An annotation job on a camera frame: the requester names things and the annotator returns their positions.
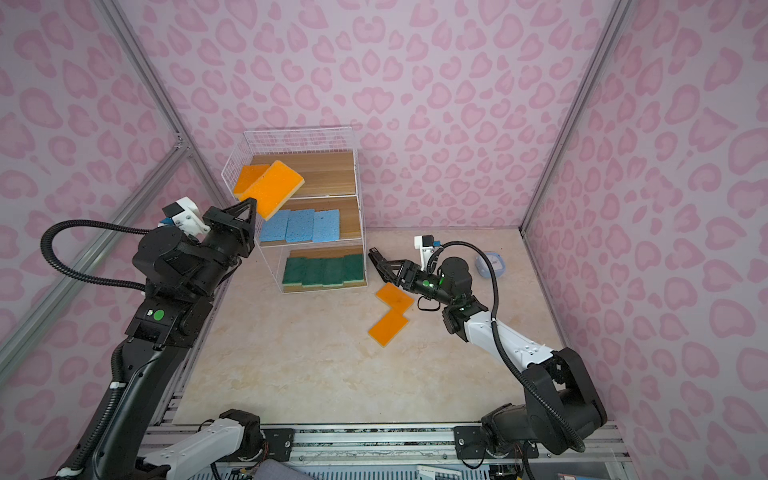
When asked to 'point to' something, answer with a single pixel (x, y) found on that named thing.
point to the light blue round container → (496, 260)
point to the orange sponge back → (394, 298)
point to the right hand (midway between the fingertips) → (385, 268)
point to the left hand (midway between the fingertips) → (253, 190)
